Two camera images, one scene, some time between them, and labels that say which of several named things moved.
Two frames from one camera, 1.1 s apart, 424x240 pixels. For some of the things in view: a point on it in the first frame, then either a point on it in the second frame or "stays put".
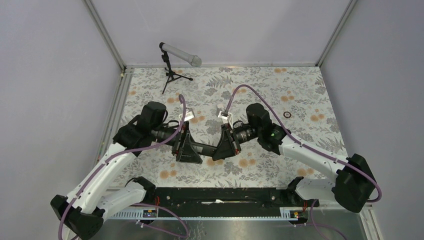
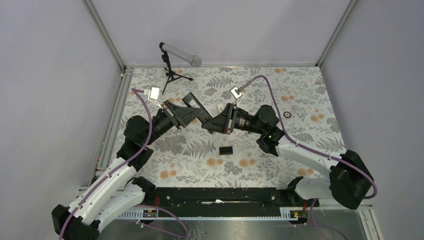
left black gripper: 182,148 -> 184,115
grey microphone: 195,60 stays put
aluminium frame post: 106,35 stays put
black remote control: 204,149 -> 204,116
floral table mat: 297,94 stays put
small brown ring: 287,117 stays put
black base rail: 223,198 stays put
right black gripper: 227,146 -> 221,123
